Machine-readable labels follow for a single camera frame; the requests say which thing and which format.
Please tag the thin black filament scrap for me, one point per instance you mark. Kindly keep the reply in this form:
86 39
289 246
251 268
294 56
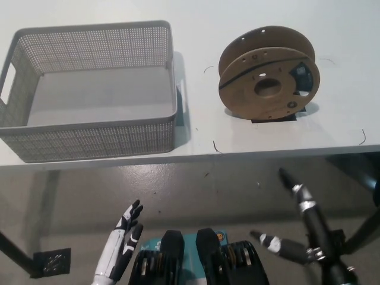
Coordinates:
215 147
207 68
364 138
328 59

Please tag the black tape patch on table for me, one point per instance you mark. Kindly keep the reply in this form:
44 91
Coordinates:
267 121

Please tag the black table crossbar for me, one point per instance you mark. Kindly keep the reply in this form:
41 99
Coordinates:
356 172

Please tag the black table leg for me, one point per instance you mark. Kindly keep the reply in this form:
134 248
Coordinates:
363 231
16 250

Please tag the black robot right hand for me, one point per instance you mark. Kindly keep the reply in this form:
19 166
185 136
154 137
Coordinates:
311 213

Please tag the grey perforated plastic basket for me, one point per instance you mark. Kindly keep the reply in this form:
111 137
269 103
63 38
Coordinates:
89 139

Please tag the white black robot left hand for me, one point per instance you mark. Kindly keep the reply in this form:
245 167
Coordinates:
114 249

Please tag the brown cardboard filament spool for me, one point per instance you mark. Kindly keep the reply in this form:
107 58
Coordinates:
246 89

